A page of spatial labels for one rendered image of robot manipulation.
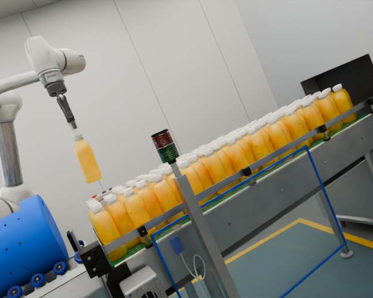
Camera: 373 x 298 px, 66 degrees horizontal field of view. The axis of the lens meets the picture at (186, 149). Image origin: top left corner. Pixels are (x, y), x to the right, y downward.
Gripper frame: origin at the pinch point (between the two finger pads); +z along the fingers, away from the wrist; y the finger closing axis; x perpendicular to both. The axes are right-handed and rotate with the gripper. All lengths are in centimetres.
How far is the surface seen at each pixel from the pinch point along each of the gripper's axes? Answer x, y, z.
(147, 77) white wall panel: 135, -242, -67
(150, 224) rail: 7, 26, 46
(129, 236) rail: -1, 26, 45
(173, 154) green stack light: 20, 44, 24
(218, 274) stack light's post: 18, 43, 67
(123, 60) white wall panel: 114, -245, -98
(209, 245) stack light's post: 19, 43, 57
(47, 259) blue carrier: -28, 18, 41
